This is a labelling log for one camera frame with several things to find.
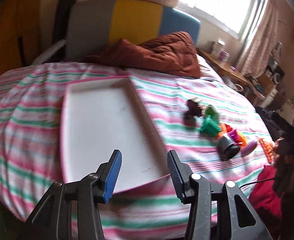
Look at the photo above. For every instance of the black capped grey jar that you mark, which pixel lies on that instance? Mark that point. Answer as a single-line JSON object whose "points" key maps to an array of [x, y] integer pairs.
{"points": [[227, 148]]}

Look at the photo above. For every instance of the rust brown quilt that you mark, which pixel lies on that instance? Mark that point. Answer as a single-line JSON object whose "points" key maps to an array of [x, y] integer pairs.
{"points": [[173, 53]]}

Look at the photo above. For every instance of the green plastic spool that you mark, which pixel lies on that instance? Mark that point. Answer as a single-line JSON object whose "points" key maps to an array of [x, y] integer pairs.
{"points": [[210, 127]]}

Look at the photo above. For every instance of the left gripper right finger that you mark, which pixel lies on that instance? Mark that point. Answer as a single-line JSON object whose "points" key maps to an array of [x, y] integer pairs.
{"points": [[180, 174]]}

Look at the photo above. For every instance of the beige curtain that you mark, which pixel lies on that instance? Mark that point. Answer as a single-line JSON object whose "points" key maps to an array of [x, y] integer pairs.
{"points": [[255, 56]]}

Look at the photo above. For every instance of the grey yellow blue headboard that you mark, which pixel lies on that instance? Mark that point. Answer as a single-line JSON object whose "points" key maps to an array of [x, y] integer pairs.
{"points": [[96, 24]]}

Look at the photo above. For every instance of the white carton box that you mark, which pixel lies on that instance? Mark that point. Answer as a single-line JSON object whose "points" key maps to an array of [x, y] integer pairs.
{"points": [[217, 48]]}

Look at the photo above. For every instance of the green white plastic fitting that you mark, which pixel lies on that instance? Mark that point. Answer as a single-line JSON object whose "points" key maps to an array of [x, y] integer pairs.
{"points": [[212, 112]]}

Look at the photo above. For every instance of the purple small box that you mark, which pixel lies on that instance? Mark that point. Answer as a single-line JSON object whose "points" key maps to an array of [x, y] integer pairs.
{"points": [[223, 56]]}

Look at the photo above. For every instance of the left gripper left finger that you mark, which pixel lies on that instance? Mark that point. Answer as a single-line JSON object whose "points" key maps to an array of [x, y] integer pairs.
{"points": [[108, 174]]}

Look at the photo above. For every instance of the orange plastic rack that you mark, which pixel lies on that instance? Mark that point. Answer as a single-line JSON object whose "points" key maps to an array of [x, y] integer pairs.
{"points": [[268, 151]]}

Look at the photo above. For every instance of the window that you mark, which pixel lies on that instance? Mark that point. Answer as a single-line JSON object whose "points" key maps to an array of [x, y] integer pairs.
{"points": [[231, 14]]}

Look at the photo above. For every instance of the brown scalp massager brush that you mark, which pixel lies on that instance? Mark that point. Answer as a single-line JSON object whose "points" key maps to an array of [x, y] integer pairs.
{"points": [[194, 111]]}

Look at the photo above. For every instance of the purple oval soap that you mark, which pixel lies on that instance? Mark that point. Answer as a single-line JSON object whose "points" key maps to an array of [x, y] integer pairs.
{"points": [[248, 148]]}

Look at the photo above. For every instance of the wooden side table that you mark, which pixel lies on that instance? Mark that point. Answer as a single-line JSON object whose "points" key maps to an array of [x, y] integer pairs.
{"points": [[223, 68]]}

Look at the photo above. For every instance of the person's hand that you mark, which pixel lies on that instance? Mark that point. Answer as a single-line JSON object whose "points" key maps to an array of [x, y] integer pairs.
{"points": [[284, 159]]}

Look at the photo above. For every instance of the pink white tray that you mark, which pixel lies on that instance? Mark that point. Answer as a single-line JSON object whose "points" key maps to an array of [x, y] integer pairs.
{"points": [[102, 115]]}

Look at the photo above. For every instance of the orange cube block cluster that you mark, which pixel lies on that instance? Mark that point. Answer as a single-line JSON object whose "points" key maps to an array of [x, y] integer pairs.
{"points": [[226, 128]]}

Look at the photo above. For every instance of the striped bedspread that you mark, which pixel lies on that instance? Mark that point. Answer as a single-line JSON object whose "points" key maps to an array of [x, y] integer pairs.
{"points": [[30, 109]]}

